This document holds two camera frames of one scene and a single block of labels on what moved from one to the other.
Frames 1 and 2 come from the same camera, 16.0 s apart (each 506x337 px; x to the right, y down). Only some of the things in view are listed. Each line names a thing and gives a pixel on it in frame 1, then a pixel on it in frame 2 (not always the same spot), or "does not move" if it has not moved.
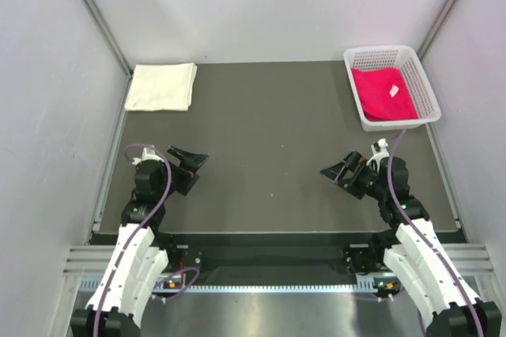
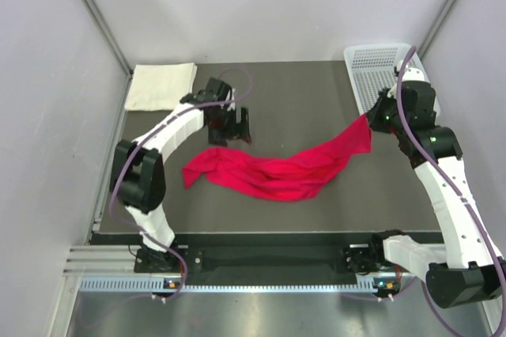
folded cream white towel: x=161 y=87 does not move
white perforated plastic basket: x=395 y=57 does not move
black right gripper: x=356 y=164 → x=384 y=98
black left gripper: x=191 y=161 → x=236 y=130
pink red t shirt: x=383 y=95 → x=242 y=174
